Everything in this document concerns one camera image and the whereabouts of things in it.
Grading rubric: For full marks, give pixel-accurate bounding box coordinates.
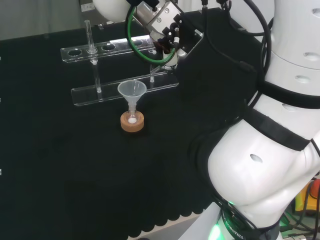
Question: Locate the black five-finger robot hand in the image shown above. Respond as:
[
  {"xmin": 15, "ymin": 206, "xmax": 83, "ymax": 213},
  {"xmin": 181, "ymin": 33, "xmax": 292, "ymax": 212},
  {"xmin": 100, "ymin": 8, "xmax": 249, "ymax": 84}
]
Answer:
[{"xmin": 143, "ymin": 4, "xmax": 204, "ymax": 71}]

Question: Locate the translucent plastic funnel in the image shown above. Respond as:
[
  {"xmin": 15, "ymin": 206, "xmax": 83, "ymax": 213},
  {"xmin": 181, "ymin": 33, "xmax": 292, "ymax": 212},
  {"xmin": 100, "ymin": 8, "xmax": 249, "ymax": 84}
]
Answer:
[{"xmin": 117, "ymin": 80, "xmax": 148, "ymax": 114}]

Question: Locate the clear acrylic funnel stand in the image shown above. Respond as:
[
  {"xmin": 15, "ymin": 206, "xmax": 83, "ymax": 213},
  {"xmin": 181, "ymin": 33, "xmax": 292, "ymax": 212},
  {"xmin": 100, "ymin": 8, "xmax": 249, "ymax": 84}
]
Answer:
[{"xmin": 60, "ymin": 19, "xmax": 180, "ymax": 107}]

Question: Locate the small round-bottom glass flask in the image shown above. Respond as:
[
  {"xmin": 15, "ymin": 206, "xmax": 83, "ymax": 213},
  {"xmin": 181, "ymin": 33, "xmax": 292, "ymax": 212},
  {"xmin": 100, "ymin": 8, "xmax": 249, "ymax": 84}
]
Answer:
[{"xmin": 126, "ymin": 106, "xmax": 140, "ymax": 125}]

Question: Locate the black bench cloth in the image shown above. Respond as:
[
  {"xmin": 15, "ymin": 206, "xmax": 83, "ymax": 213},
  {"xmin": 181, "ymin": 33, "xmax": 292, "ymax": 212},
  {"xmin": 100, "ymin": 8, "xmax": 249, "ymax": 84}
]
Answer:
[{"xmin": 0, "ymin": 7, "xmax": 260, "ymax": 240}]

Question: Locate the yellow stop button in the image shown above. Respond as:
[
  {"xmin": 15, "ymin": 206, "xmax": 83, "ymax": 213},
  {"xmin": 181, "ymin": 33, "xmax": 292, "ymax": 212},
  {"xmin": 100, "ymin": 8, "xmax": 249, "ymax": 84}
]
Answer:
[{"xmin": 294, "ymin": 178, "xmax": 320, "ymax": 217}]

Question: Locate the green cable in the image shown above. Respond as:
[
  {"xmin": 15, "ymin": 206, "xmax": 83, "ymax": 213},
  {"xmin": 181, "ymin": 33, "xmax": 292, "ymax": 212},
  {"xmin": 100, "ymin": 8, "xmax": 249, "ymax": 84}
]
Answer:
[{"xmin": 125, "ymin": 4, "xmax": 177, "ymax": 66}]

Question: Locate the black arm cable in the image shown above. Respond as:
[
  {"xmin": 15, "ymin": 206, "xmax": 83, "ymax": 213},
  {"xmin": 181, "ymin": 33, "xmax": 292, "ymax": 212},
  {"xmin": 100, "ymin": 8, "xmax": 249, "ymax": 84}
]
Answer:
[{"xmin": 199, "ymin": 0, "xmax": 273, "ymax": 73}]

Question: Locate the cork ring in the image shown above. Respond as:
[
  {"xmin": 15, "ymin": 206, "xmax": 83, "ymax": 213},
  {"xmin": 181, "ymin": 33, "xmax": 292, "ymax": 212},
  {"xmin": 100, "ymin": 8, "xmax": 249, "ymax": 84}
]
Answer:
[{"xmin": 120, "ymin": 111, "xmax": 146, "ymax": 132}]

